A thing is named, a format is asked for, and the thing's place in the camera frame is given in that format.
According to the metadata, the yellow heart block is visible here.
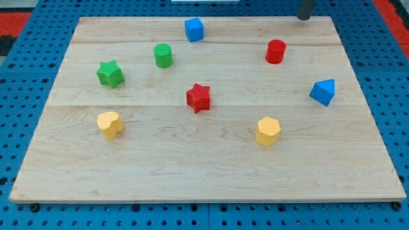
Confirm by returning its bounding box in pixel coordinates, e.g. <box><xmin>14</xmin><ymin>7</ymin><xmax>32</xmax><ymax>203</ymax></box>
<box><xmin>97</xmin><ymin>111</ymin><xmax>124</xmax><ymax>141</ymax></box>

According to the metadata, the green star block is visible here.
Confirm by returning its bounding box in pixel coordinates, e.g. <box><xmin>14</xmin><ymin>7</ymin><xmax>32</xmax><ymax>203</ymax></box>
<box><xmin>96</xmin><ymin>60</ymin><xmax>125</xmax><ymax>88</ymax></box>

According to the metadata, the red cylinder block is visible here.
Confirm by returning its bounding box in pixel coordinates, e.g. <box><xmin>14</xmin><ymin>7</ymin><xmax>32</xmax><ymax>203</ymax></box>
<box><xmin>265</xmin><ymin>40</ymin><xmax>287</xmax><ymax>64</ymax></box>

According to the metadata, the red star block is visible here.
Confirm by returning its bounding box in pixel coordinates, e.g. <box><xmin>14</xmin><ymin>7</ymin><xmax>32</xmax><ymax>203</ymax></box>
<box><xmin>186</xmin><ymin>83</ymin><xmax>211</xmax><ymax>113</ymax></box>

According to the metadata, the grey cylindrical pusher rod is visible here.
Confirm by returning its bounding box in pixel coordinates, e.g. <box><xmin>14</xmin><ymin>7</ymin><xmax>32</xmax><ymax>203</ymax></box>
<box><xmin>297</xmin><ymin>0</ymin><xmax>316</xmax><ymax>20</ymax></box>

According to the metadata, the green cylinder block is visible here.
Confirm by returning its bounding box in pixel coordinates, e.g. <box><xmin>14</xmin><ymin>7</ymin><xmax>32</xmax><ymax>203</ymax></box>
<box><xmin>153</xmin><ymin>43</ymin><xmax>173</xmax><ymax>68</ymax></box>

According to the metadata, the light wooden board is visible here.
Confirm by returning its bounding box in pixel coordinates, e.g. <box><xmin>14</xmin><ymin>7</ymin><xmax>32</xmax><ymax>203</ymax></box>
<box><xmin>10</xmin><ymin>17</ymin><xmax>406</xmax><ymax>204</ymax></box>

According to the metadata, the blue triangular prism block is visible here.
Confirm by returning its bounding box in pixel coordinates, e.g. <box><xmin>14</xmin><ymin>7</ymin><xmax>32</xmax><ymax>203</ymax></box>
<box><xmin>309</xmin><ymin>79</ymin><xmax>335</xmax><ymax>106</ymax></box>

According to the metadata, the blue cube block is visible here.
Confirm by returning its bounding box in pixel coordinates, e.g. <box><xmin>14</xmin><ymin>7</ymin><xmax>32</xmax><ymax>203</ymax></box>
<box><xmin>184</xmin><ymin>17</ymin><xmax>205</xmax><ymax>42</ymax></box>

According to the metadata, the yellow hexagon block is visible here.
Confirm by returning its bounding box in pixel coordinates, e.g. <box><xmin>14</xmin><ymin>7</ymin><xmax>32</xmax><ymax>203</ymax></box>
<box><xmin>255</xmin><ymin>117</ymin><xmax>281</xmax><ymax>146</ymax></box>

